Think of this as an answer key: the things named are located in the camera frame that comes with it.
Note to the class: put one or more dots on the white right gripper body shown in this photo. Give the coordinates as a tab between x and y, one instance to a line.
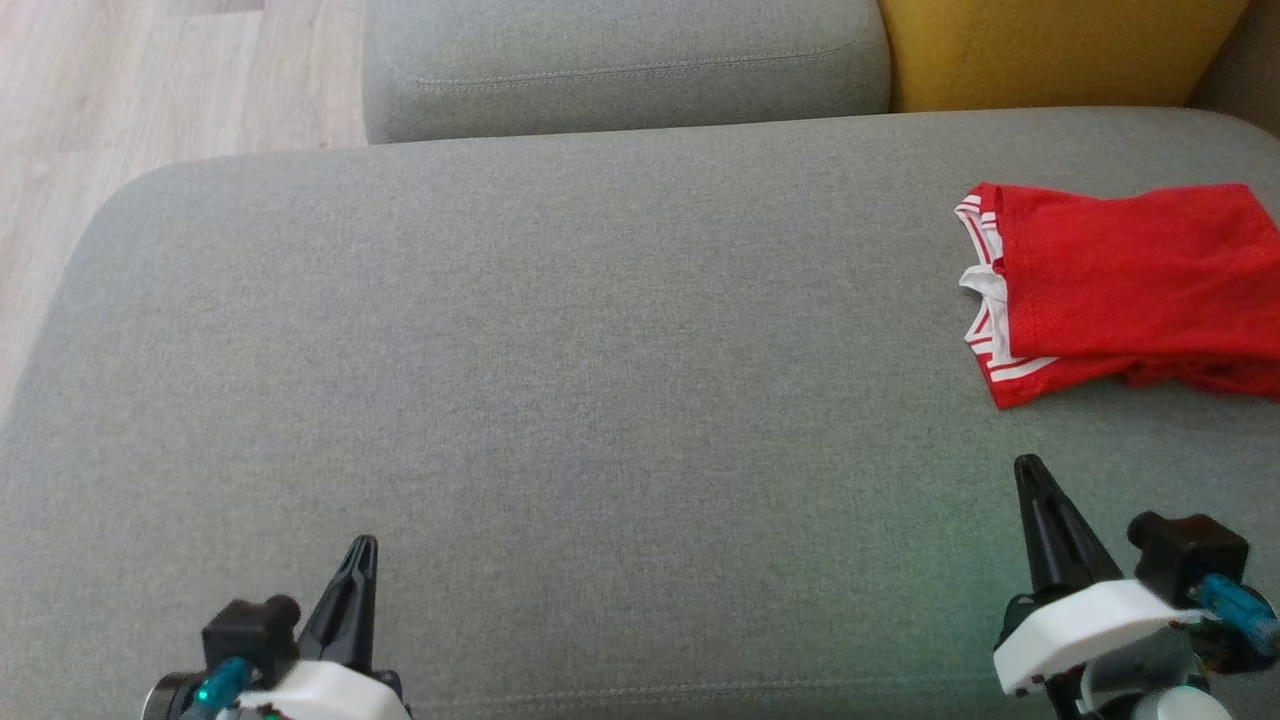
1080	630

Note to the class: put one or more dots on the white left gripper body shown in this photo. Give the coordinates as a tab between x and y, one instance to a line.
330	695

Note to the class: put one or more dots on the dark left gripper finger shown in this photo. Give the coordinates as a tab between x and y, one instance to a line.
367	620
335	630

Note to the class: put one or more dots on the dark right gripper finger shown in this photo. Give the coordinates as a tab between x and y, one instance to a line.
1045	550
1085	565

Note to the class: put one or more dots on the red basketball jersey white sleeves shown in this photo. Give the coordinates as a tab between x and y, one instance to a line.
1130	270

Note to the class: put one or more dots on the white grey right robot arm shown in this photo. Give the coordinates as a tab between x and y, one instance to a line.
1170	705

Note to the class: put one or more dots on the grey sofa seat cushion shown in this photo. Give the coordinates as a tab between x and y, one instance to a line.
500	400

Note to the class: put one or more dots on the yellow sofa cushion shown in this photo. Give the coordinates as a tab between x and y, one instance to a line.
1050	50

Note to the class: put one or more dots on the grey sofa back cushion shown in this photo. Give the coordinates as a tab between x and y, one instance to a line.
620	60
1250	80

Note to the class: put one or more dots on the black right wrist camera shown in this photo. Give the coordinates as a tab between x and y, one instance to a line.
1190	560

